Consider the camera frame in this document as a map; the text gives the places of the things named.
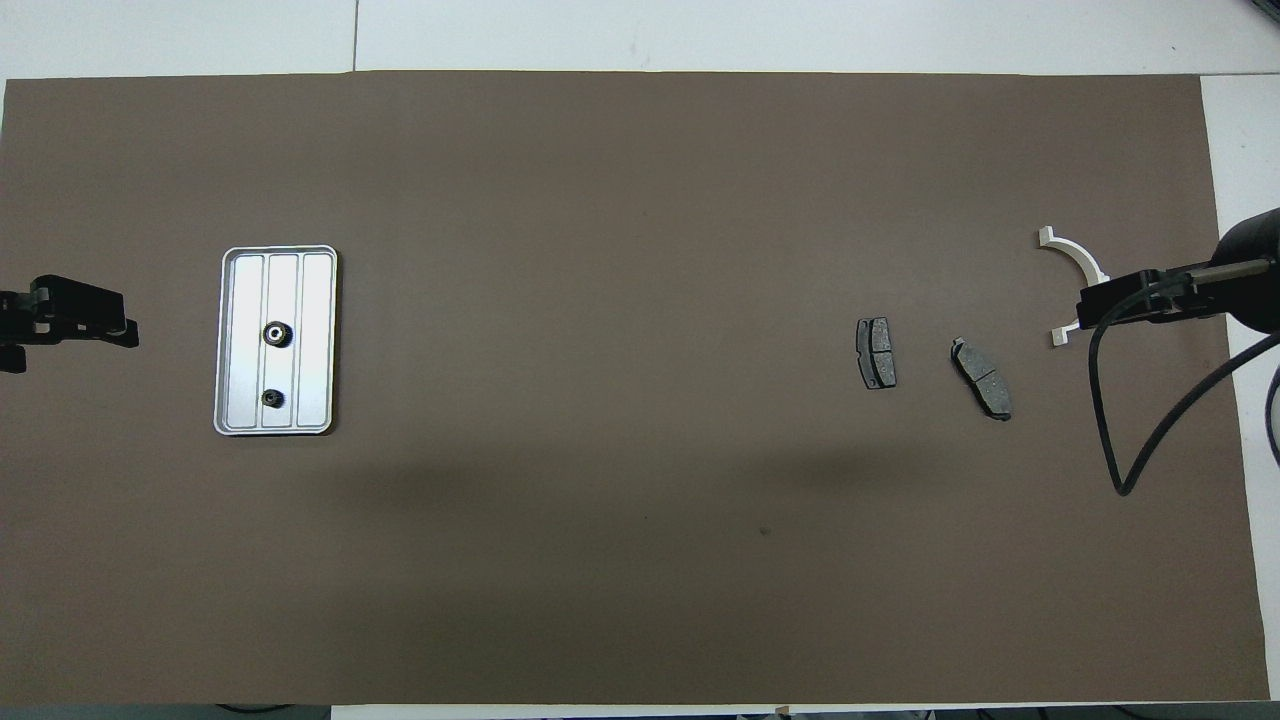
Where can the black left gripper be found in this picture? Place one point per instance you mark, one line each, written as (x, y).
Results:
(15, 315)

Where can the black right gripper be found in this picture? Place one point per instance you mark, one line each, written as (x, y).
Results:
(1185, 295)

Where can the small black bearing gear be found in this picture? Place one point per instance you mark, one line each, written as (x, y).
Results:
(272, 398)

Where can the silver metal tray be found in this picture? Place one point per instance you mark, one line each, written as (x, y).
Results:
(315, 340)

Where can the angled dark brake pad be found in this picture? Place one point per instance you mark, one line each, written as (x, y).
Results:
(983, 378)

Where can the rectangular dark brake pad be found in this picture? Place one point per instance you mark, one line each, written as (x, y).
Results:
(877, 352)

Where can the brown table mat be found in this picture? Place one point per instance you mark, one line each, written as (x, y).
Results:
(640, 250)

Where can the white curved plastic bracket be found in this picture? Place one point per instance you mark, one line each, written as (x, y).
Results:
(1085, 262)

